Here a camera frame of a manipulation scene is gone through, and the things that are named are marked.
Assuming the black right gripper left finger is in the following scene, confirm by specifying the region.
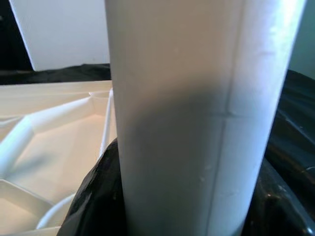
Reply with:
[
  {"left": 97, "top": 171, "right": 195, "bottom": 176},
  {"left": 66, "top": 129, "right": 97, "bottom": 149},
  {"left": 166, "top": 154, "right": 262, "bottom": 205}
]
[{"left": 59, "top": 137, "right": 129, "bottom": 236}]

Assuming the white plastic table top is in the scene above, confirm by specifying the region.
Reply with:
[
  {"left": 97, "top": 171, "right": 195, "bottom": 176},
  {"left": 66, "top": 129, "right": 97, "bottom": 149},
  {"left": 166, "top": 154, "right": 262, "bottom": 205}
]
[{"left": 0, "top": 81, "right": 118, "bottom": 236}]

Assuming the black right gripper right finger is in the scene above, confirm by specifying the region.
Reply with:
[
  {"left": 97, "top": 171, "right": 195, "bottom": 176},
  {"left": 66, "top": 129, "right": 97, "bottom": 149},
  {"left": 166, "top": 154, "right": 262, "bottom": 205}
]
[{"left": 242, "top": 157, "right": 311, "bottom": 236}]

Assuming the white plastic table leg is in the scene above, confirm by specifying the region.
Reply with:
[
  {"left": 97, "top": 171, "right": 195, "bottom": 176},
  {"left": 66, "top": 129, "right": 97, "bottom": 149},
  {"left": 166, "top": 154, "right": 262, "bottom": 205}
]
[{"left": 104, "top": 0, "right": 308, "bottom": 236}]

